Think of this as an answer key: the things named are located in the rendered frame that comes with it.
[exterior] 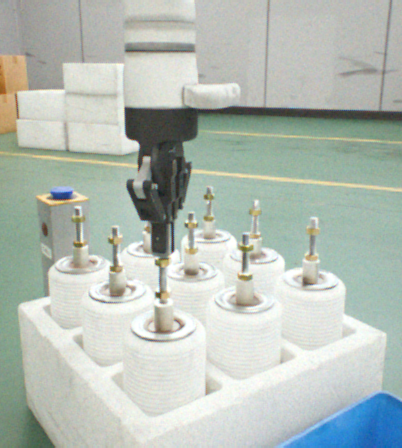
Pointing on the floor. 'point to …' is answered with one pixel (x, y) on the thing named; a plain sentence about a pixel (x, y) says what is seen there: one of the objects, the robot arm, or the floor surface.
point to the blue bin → (367, 426)
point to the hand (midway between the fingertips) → (163, 237)
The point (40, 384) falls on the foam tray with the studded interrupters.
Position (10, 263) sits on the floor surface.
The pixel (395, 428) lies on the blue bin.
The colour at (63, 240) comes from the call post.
